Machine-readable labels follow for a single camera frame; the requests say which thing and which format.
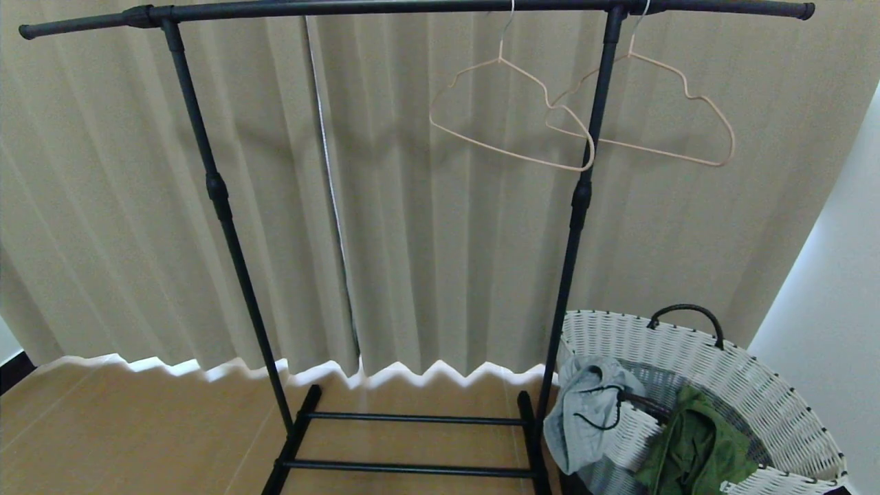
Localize pink clothes hanger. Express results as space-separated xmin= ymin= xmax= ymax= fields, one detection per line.
xmin=544 ymin=0 xmax=736 ymax=168
xmin=428 ymin=0 xmax=596 ymax=173

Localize black clothes rack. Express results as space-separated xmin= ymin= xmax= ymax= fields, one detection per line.
xmin=19 ymin=0 xmax=816 ymax=495

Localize green printed t-shirt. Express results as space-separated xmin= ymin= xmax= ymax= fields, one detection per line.
xmin=632 ymin=384 xmax=761 ymax=495

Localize white laundry basket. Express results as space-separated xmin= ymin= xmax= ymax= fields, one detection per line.
xmin=554 ymin=303 xmax=850 ymax=495

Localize pale grey shorts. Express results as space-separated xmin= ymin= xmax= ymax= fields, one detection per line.
xmin=542 ymin=355 xmax=648 ymax=476

